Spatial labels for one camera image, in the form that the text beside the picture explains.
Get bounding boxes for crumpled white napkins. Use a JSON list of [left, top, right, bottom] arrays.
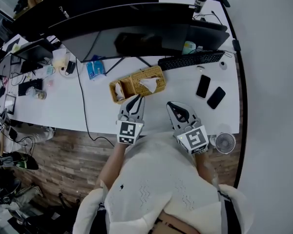
[[114, 83, 126, 100]]

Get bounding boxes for small black keyboard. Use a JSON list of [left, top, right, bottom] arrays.
[[18, 78, 43, 97]]

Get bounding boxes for white tissue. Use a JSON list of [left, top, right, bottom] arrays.
[[138, 77, 161, 94]]

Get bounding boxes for pale yellow pouch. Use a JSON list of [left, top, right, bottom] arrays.
[[51, 48, 71, 69]]

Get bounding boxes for black open laptop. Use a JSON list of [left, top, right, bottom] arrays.
[[187, 19, 230, 52]]

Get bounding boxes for woven wicker tissue box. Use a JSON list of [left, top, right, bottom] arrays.
[[109, 65, 167, 105]]

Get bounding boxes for black bottle with white label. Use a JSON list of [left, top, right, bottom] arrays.
[[193, 0, 208, 14]]

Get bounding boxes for black power cable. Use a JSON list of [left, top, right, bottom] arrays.
[[75, 57, 116, 148]]

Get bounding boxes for blue wipes packet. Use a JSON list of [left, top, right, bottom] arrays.
[[85, 60, 106, 81]]

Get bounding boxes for black monitor stand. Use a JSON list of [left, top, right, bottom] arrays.
[[104, 56, 152, 76]]

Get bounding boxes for clear plastic cup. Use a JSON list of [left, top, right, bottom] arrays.
[[25, 86, 47, 100]]

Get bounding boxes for person's right forearm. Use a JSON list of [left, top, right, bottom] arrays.
[[194, 151, 220, 188]]

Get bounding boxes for person's white knit sweater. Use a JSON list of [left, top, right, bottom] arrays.
[[72, 130, 256, 234]]

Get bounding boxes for black framed tablet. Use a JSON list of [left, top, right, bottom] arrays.
[[3, 94, 17, 115]]

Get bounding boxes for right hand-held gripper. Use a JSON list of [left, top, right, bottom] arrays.
[[167, 101, 209, 156]]

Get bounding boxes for pale green white container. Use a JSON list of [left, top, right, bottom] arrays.
[[181, 40, 195, 56]]

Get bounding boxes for person's left forearm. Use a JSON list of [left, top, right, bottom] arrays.
[[96, 140, 128, 190]]

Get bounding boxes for black laptop on stand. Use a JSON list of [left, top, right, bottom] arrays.
[[10, 38, 55, 75]]

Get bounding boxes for thin black cable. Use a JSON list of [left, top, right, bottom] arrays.
[[193, 10, 223, 26]]

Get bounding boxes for black smartphone with light rim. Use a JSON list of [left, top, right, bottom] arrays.
[[195, 74, 211, 99]]

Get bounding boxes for small white desk fan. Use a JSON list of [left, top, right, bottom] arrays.
[[214, 132, 236, 154]]

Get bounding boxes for large black monitor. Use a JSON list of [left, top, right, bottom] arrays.
[[48, 2, 194, 63]]

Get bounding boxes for black rear monitor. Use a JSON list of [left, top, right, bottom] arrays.
[[13, 0, 160, 35]]

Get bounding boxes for black power adapter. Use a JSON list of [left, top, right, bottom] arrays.
[[65, 60, 77, 75]]

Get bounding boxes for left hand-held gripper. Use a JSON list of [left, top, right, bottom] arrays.
[[116, 94, 146, 146]]

